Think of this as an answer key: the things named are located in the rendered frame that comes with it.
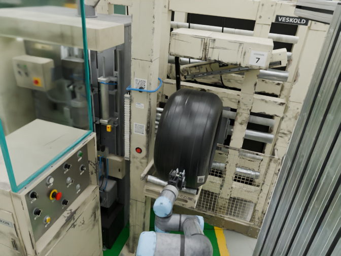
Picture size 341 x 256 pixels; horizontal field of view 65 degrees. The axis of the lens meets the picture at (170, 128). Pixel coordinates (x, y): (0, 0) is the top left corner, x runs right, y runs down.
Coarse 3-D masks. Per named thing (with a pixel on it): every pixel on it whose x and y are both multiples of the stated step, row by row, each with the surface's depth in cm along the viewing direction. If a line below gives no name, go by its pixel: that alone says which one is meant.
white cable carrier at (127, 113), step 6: (126, 96) 163; (126, 102) 165; (126, 108) 167; (126, 114) 168; (126, 120) 171; (126, 126) 173; (126, 132) 174; (126, 138) 177; (126, 144) 179; (126, 150) 181; (126, 156) 183
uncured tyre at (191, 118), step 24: (192, 96) 153; (216, 96) 158; (168, 120) 144; (192, 120) 142; (216, 120) 146; (168, 144) 143; (192, 144) 140; (216, 144) 187; (168, 168) 149; (192, 168) 143
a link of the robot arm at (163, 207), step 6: (162, 192) 121; (168, 192) 121; (162, 198) 116; (168, 198) 117; (174, 198) 121; (156, 204) 114; (162, 204) 113; (168, 204) 115; (156, 210) 115; (162, 210) 114; (168, 210) 114; (162, 216) 115
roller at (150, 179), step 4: (148, 176) 175; (152, 176) 175; (148, 180) 175; (152, 180) 174; (156, 180) 173; (160, 180) 173; (164, 180) 173; (160, 184) 173; (164, 184) 172; (184, 188) 169; (188, 188) 169; (192, 188) 168; (196, 188) 168; (188, 192) 169; (192, 192) 168; (196, 192) 167
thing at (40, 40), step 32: (0, 0) 82; (32, 0) 94; (64, 0) 109; (0, 32) 85; (32, 32) 97; (64, 32) 113; (0, 64) 87; (32, 64) 100; (64, 64) 117; (0, 96) 90; (32, 96) 103; (64, 96) 122; (0, 128) 92; (32, 128) 107; (64, 128) 127; (32, 160) 111
